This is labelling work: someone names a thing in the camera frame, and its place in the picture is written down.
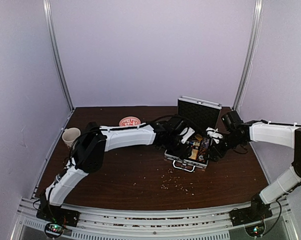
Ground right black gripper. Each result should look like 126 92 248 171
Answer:
203 132 243 162

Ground red playing card box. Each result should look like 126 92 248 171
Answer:
189 149 199 160

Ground aluminium poker case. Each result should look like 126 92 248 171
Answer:
164 95 222 173

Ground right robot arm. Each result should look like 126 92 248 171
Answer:
206 111 301 221

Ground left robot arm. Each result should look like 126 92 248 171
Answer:
39 114 195 222

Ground chip stack right in case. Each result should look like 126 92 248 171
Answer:
198 137 211 162

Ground gold card decks in case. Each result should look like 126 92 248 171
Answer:
188 134 203 147

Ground white orange patterned bowl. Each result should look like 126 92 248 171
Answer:
119 116 141 127

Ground white floral ceramic mug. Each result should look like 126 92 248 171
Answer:
61 127 81 149

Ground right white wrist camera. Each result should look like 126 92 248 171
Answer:
205 127 224 144

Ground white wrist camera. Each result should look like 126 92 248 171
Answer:
179 127 195 144
205 127 224 144

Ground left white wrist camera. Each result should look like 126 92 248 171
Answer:
179 127 195 144

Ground front aluminium rail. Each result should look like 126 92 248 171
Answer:
8 198 301 240

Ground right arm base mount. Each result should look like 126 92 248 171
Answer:
229 195 273 238

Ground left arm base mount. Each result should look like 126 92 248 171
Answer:
36 200 80 240

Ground right aluminium frame post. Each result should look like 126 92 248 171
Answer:
232 0 264 113

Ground aluminium frame post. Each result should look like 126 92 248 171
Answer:
232 0 264 113
42 0 75 113

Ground left aluminium frame post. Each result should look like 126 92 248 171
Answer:
42 0 75 113

